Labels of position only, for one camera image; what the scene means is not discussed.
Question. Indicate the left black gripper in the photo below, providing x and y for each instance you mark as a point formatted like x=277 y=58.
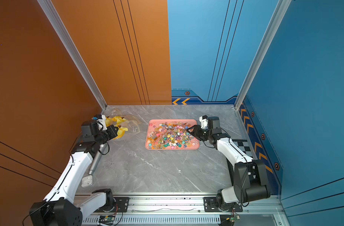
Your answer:
x=110 y=129

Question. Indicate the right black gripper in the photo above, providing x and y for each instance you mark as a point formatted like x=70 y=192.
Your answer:
x=196 y=131

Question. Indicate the clear ziploc bag with candies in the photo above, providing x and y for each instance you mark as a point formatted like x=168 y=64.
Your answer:
x=108 y=121

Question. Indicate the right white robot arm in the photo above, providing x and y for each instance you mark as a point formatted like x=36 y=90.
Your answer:
x=250 y=180

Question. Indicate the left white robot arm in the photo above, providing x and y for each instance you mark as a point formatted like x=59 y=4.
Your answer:
x=57 y=207

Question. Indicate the pink plastic tray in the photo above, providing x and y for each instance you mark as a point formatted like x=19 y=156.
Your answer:
x=170 y=134

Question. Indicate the black white checkerboard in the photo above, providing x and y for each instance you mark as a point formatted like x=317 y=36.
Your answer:
x=257 y=152

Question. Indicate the silver microphone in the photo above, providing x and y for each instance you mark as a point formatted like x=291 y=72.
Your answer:
x=88 y=180

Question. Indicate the left green circuit board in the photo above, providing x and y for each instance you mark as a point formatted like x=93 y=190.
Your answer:
x=106 y=220

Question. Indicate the green circuit board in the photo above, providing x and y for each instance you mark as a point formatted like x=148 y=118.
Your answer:
x=106 y=220
x=228 y=220

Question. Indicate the right green circuit board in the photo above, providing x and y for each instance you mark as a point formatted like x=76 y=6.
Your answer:
x=228 y=220

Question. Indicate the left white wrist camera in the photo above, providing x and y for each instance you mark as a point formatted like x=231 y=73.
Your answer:
x=101 y=121

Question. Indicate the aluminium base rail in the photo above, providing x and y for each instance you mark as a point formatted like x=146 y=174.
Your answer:
x=164 y=209

